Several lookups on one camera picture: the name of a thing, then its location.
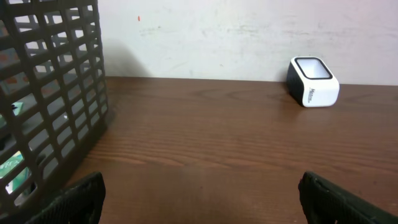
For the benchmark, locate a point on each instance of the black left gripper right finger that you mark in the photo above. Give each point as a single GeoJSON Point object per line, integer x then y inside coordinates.
{"type": "Point", "coordinates": [324, 202]}

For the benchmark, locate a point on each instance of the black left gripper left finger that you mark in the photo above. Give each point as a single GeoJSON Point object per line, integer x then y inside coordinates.
{"type": "Point", "coordinates": [80, 203]}

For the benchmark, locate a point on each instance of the green tissue pack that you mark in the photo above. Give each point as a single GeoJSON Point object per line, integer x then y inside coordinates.
{"type": "Point", "coordinates": [7, 142]}

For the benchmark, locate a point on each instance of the white barcode scanner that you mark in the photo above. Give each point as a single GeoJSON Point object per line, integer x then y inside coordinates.
{"type": "Point", "coordinates": [311, 83]}

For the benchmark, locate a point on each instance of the dark grey plastic basket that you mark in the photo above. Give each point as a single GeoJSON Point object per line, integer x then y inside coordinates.
{"type": "Point", "coordinates": [51, 61]}

